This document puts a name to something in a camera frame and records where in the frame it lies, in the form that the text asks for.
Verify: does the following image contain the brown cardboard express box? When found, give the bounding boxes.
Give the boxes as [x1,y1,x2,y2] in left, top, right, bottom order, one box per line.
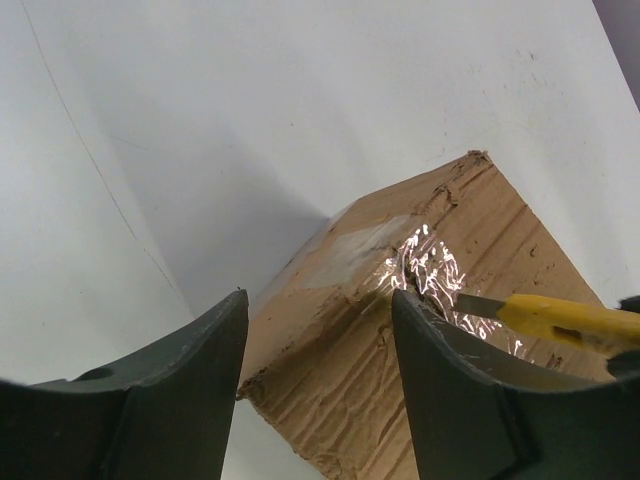
[238,151,607,479]

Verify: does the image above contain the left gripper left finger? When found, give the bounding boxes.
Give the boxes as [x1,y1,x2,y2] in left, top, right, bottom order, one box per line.
[1,290,249,479]

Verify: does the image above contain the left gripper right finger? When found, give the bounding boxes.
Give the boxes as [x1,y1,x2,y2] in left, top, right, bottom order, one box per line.
[392,290,639,479]

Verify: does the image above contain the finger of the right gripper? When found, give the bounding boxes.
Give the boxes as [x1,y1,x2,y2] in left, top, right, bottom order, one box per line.
[607,295,639,379]

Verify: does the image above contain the yellow utility knife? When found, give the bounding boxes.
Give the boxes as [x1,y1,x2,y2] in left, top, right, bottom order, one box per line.
[454,294,639,357]

